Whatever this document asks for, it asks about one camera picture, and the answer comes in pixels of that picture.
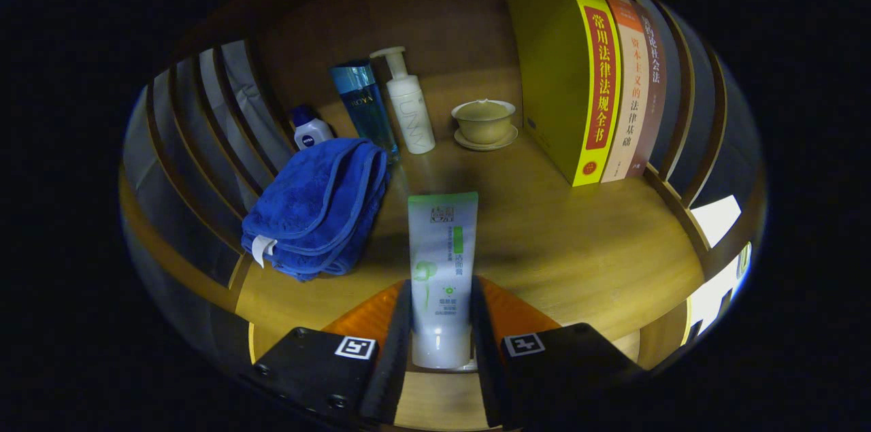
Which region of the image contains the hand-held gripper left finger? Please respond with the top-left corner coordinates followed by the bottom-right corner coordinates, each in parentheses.
top-left (238, 279), bottom-right (414, 429)

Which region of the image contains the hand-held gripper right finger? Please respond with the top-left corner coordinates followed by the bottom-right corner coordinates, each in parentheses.
top-left (470, 276), bottom-right (644, 430)

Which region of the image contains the white green-capped cleanser tube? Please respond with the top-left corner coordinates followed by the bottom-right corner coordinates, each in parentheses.
top-left (408, 192), bottom-right (479, 370)

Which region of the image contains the wooden countertop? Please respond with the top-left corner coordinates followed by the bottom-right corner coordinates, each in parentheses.
top-left (235, 68), bottom-right (705, 430)

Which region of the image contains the wooden cabinet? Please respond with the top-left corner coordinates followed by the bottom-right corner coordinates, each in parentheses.
top-left (119, 0), bottom-right (766, 430)

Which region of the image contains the blue folded towel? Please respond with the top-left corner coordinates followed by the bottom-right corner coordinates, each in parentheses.
top-left (242, 138), bottom-right (390, 282)

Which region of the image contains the small white blue-capped bottle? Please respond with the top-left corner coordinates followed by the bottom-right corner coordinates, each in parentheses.
top-left (289, 104), bottom-right (335, 150)

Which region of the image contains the yellow lidded teacup with saucer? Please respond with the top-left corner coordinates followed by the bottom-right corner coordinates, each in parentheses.
top-left (451, 99), bottom-right (519, 152)

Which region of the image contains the blue transparent bottle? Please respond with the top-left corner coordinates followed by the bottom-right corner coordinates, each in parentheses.
top-left (329, 60), bottom-right (401, 164)

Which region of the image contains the white pump bottle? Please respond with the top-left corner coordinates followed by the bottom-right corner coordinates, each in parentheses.
top-left (369, 46), bottom-right (436, 155)

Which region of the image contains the orange and white book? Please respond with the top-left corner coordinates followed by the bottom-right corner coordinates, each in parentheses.
top-left (599, 0), bottom-right (651, 183)

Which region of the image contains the thick yellow book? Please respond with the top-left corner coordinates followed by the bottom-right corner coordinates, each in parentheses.
top-left (506, 0), bottom-right (623, 187)

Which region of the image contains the brown book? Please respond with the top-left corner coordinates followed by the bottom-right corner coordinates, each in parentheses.
top-left (626, 0), bottom-right (668, 179)

